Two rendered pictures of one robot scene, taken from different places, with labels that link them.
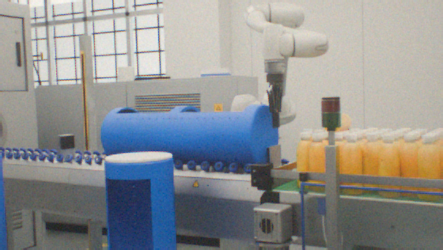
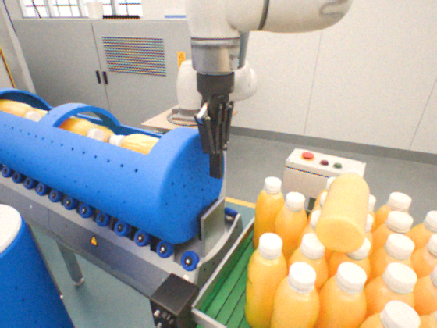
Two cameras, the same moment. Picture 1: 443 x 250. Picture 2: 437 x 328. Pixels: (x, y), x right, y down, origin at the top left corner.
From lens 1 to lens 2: 1.60 m
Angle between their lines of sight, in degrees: 27
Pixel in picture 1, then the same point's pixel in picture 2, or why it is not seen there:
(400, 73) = (359, 19)
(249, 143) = (158, 227)
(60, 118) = (41, 55)
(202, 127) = (80, 171)
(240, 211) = not seen: hidden behind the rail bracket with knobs
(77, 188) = not seen: outside the picture
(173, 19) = not seen: outside the picture
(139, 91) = (105, 31)
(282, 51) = (232, 15)
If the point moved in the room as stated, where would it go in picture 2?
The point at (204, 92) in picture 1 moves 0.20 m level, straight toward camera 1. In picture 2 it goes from (167, 38) to (164, 40)
